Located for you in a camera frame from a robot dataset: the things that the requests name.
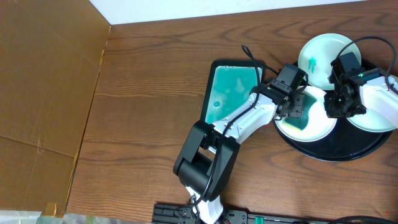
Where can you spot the brown cardboard sheet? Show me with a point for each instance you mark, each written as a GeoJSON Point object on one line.
{"type": "Point", "coordinates": [51, 54]}

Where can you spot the white plate with green stain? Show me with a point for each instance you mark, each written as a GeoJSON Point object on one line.
{"type": "Point", "coordinates": [319, 125]}

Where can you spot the near mint green plate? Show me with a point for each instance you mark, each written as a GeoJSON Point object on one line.
{"type": "Point", "coordinates": [371, 121]}

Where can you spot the black tray with green water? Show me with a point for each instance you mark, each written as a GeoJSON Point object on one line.
{"type": "Point", "coordinates": [229, 85]}

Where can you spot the round black serving tray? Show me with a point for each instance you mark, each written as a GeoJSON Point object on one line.
{"type": "Point", "coordinates": [342, 142]}

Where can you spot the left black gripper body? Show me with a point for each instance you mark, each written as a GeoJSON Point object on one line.
{"type": "Point", "coordinates": [297, 106]}

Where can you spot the green yellow sponge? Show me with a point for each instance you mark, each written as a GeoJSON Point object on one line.
{"type": "Point", "coordinates": [301, 123]}

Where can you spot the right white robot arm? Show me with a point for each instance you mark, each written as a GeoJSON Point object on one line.
{"type": "Point", "coordinates": [363, 94]}

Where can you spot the far mint green plate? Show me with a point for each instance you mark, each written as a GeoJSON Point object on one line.
{"type": "Point", "coordinates": [316, 56]}

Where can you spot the mint green plate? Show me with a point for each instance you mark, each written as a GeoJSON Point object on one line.
{"type": "Point", "coordinates": [371, 121]}
{"type": "Point", "coordinates": [316, 56]}

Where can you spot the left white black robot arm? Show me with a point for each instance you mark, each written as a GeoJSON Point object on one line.
{"type": "Point", "coordinates": [207, 158]}

